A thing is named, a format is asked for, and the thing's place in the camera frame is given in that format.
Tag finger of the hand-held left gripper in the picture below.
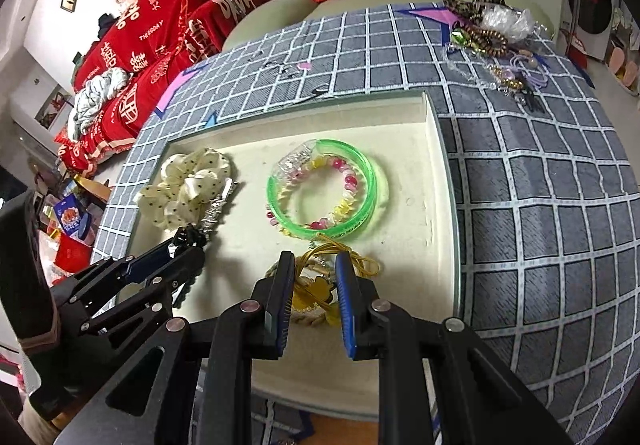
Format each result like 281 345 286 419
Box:
75 270 206 341
50 244 207 311

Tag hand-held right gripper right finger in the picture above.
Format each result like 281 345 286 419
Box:
335 251 574 445

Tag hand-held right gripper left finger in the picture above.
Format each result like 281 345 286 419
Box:
55 251 296 445

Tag yellow cord bracelet with flower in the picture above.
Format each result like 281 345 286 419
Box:
292 232 382 326

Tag silver star rhinestone hair clip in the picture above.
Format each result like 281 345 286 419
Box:
200 177 240 236

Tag cream tray with green rim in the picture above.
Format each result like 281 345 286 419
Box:
122 90 466 421

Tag green translucent bangle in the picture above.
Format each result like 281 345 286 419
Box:
266 139 382 240

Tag person's left forearm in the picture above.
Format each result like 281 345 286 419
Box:
0 195 63 351

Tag pile of assorted jewelry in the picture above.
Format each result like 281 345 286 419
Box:
442 0 553 113

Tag cream polka dot scrunchie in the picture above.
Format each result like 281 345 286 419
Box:
136 147 233 230

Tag red gift bags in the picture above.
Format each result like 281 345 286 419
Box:
52 240 101 286

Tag blue printed box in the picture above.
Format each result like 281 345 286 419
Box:
52 195 93 241

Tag grey and white knit cloth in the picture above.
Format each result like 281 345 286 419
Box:
67 67 133 143

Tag grey checked tablecloth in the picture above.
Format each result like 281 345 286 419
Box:
95 2 633 445

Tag red printed sofa blanket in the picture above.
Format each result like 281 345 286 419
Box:
55 0 296 176

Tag black clothing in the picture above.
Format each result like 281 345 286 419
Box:
95 14 118 43

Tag clear plastic bag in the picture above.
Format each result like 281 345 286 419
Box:
480 6 536 43

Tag pink slippers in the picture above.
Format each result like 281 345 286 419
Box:
602 47 640 90

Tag white washing machine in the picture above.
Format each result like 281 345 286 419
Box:
560 0 631 60

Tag pink and yellow bead bracelet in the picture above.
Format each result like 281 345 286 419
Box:
265 156 362 231

